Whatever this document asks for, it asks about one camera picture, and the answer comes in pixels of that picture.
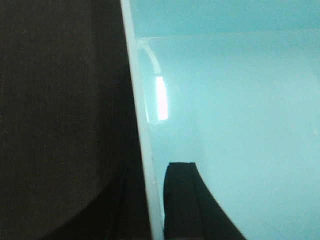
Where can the dark conveyor belt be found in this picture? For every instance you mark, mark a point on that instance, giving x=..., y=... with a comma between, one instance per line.
x=67, y=120

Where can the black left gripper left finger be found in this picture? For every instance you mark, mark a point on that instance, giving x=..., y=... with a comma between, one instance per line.
x=119, y=212

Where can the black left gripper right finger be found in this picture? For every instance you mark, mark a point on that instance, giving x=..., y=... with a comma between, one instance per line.
x=190, y=210

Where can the light blue plastic bin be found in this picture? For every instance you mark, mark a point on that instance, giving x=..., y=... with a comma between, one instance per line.
x=234, y=87

